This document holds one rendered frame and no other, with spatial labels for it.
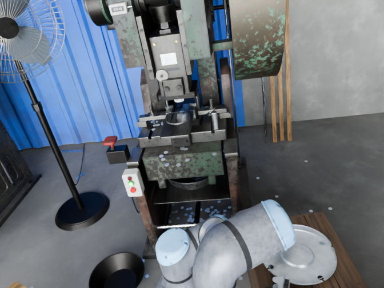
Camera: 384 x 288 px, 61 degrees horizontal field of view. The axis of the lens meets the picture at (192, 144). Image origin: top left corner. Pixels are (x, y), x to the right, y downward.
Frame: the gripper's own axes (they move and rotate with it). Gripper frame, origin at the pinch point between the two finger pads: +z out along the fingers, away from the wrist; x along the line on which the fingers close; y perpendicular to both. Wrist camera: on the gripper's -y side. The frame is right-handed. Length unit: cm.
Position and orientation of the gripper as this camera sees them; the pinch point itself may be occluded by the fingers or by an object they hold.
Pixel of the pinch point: (288, 278)
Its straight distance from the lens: 134.6
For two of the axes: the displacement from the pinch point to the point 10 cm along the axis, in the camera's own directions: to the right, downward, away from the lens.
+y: -9.3, -0.5, 3.6
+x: 1.2, 8.9, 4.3
